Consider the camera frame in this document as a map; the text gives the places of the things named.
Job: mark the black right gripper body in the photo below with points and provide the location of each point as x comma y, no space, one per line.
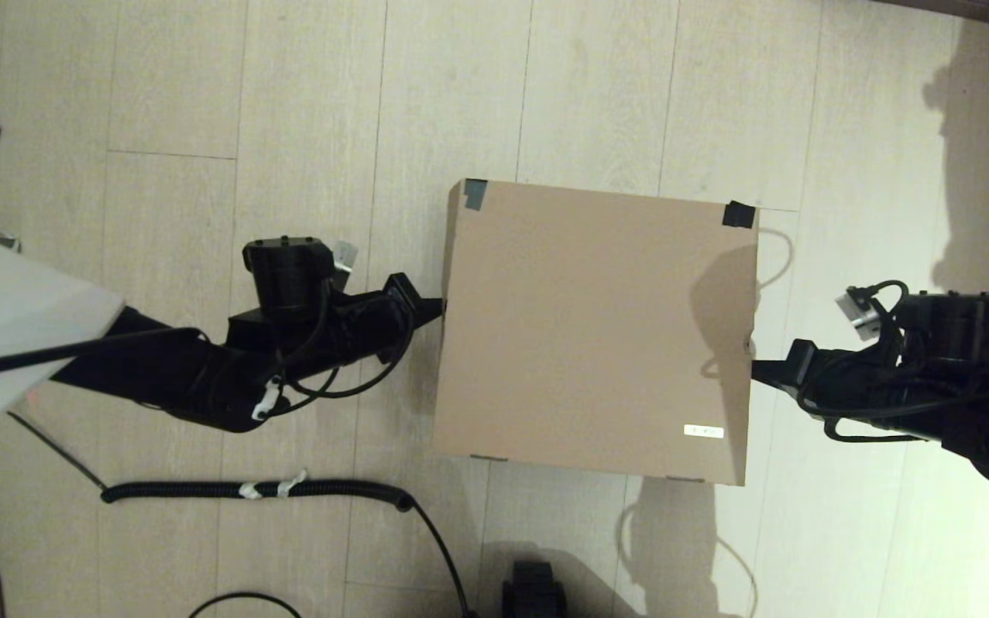
846,378

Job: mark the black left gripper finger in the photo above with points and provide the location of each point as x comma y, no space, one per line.
427,309

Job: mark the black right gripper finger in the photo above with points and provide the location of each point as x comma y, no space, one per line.
778,372

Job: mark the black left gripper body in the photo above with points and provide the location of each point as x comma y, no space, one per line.
366,326

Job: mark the brown cardboard shoe box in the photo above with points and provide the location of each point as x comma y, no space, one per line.
589,335

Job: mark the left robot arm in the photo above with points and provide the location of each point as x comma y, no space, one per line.
185,378

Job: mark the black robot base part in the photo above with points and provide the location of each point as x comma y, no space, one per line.
533,592

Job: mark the white tape strip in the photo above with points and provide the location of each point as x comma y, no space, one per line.
250,491

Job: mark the dark wooden furniture edge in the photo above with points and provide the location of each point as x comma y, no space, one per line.
975,10

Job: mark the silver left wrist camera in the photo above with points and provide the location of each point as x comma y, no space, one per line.
345,255

